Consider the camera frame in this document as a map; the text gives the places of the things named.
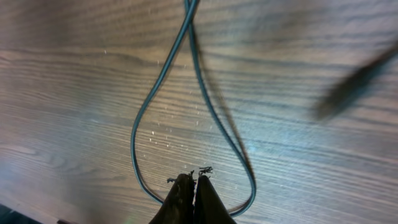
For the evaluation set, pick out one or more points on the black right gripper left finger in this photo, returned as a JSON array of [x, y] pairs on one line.
[[178, 205]]

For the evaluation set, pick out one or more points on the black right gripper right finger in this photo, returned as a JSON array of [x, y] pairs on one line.
[[209, 208]]

